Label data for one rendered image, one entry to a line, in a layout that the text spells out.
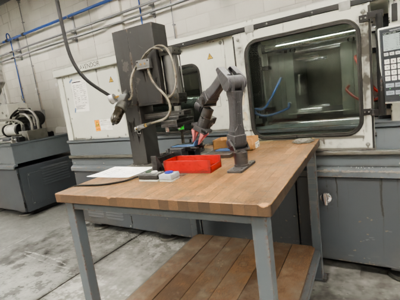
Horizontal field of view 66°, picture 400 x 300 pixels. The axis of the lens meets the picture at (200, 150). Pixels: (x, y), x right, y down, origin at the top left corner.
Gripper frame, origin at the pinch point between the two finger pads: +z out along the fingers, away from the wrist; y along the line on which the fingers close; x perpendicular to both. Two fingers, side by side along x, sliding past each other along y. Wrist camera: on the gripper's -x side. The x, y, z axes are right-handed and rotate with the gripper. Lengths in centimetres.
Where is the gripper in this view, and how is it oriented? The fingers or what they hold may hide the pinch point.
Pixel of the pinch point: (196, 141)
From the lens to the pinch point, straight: 167.3
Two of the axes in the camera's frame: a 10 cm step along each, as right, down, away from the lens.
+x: -4.6, 1.8, -8.7
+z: -3.3, 8.8, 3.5
